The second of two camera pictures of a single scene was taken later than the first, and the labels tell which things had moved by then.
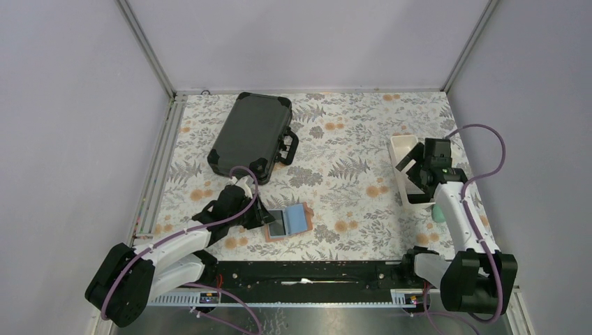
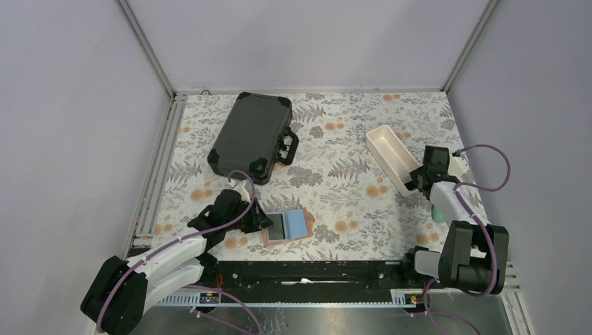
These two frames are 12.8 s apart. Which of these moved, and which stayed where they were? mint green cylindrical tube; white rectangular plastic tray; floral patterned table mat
Moved: white rectangular plastic tray
Stayed: mint green cylindrical tube; floral patterned table mat
